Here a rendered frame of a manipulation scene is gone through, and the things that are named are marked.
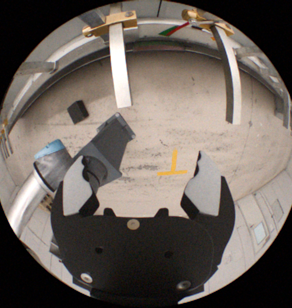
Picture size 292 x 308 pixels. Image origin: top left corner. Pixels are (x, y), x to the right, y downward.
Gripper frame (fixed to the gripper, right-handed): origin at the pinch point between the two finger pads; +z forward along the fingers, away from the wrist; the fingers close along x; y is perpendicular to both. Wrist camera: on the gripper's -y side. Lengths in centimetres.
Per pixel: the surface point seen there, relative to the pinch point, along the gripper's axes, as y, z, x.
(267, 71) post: -35, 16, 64
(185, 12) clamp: -32.0, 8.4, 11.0
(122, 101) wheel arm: -4.9, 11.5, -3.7
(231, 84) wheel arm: -10.9, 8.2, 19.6
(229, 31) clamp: -29.8, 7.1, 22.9
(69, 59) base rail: -27.2, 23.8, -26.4
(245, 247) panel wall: 224, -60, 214
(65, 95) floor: -23, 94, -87
